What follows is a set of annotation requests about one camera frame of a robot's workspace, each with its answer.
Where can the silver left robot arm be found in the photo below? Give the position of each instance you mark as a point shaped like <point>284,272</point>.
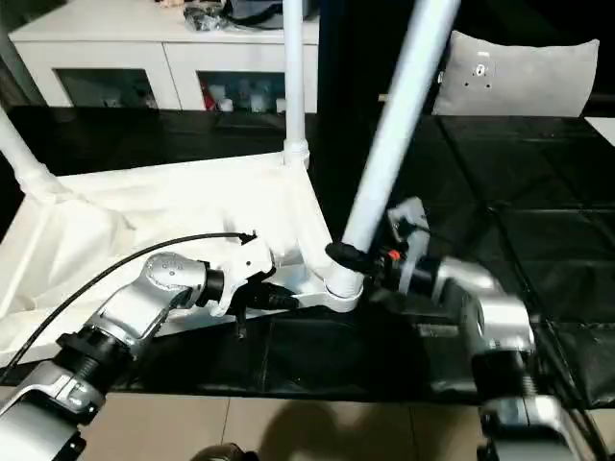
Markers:
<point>125,327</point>

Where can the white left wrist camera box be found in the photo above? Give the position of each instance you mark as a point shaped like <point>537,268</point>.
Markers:
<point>245,259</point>

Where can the grey pillow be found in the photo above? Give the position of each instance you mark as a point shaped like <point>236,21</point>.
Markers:
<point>519,77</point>

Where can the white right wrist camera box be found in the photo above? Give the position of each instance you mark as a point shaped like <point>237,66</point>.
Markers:
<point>407,219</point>

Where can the white flat board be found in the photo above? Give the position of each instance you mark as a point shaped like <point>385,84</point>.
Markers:
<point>602,128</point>

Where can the colourful clutter bundle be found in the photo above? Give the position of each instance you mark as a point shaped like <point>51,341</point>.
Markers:
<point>197,12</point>

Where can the white sideboard cabinet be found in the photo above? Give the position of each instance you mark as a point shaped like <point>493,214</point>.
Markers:
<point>115,53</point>

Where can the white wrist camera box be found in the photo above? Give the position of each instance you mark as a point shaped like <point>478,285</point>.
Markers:
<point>407,219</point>
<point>245,259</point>

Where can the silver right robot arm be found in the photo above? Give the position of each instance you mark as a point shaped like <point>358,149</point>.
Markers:
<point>490,327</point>

